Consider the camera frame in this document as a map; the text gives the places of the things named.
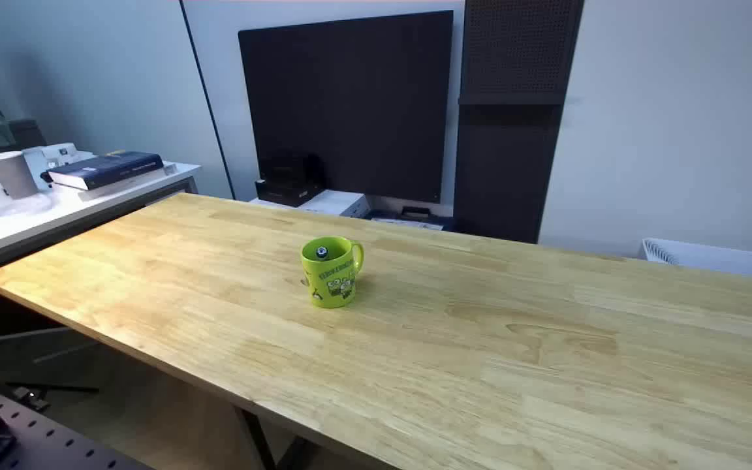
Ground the dark blue book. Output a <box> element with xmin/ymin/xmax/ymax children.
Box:
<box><xmin>45</xmin><ymin>150</ymin><xmax>171</xmax><ymax>194</ymax></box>

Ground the black metal table leg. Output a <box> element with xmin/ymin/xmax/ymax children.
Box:
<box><xmin>236</xmin><ymin>404</ymin><xmax>280</xmax><ymax>470</ymax></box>

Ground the large black monitor screen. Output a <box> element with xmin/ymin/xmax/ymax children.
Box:
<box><xmin>239</xmin><ymin>8</ymin><xmax>457</xmax><ymax>210</ymax></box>

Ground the small white flat box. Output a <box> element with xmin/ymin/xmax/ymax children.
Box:
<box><xmin>295</xmin><ymin>188</ymin><xmax>373</xmax><ymax>222</ymax></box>

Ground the dark brown tall cabinet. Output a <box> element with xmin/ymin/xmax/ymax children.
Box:
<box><xmin>453</xmin><ymin>0</ymin><xmax>587</xmax><ymax>246</ymax></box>

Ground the white side table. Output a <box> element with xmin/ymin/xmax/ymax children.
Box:
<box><xmin>0</xmin><ymin>159</ymin><xmax>203</xmax><ymax>282</ymax></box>

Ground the white plastic bin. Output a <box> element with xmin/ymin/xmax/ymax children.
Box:
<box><xmin>637</xmin><ymin>236</ymin><xmax>752</xmax><ymax>287</ymax></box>

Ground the black device under monitor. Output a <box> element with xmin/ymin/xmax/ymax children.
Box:
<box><xmin>254</xmin><ymin>151</ymin><xmax>327</xmax><ymax>210</ymax></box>

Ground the black perforated mounting board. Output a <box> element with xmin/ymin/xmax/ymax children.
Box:
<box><xmin>0</xmin><ymin>385</ymin><xmax>149</xmax><ymax>470</ymax></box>

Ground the yellow-green plastic mug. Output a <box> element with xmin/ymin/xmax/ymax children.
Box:
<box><xmin>297</xmin><ymin>236</ymin><xmax>368</xmax><ymax>310</ymax></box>

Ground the grey paper cup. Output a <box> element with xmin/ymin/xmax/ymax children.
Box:
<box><xmin>0</xmin><ymin>150</ymin><xmax>39</xmax><ymax>202</ymax></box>

